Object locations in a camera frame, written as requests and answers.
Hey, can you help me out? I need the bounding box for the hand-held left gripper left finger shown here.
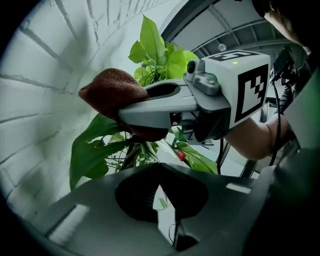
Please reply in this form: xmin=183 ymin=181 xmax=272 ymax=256
xmin=31 ymin=162 xmax=174 ymax=256

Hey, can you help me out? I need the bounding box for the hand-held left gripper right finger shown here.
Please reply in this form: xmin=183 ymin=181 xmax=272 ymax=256
xmin=159 ymin=162 xmax=270 ymax=256

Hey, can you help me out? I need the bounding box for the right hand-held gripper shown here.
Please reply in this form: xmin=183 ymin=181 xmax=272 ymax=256
xmin=117 ymin=49 xmax=272 ymax=148

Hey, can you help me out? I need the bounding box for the pink cloth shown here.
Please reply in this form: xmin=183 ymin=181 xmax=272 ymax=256
xmin=78 ymin=67 xmax=168 ymax=142

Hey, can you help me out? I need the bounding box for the green broad-leaf plant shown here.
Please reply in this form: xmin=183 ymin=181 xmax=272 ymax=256
xmin=69 ymin=14 xmax=219 ymax=212

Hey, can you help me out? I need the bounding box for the person's right forearm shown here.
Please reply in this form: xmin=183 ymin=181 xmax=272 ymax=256
xmin=223 ymin=113 xmax=291 ymax=161

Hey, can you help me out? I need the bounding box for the black box device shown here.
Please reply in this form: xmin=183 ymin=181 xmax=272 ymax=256
xmin=269 ymin=46 xmax=296 ymax=85

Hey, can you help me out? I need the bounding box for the person's face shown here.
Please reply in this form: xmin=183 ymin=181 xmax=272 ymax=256
xmin=263 ymin=7 xmax=313 ymax=55

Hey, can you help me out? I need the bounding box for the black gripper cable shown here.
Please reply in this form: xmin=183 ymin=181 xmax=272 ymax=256
xmin=216 ymin=138 xmax=225 ymax=176

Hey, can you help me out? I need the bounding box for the thick black cable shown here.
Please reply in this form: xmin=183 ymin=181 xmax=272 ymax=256
xmin=268 ymin=81 xmax=283 ymax=166

